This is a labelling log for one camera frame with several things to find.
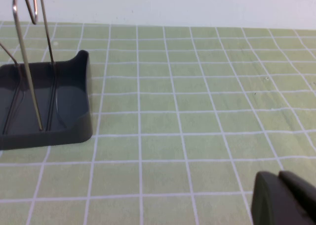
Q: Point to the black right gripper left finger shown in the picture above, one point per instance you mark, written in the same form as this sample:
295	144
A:
269	202

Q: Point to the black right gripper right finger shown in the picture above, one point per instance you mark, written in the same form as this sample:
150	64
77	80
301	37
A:
304	195

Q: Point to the green checkered tablecloth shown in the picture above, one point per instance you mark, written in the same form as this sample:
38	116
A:
187	116

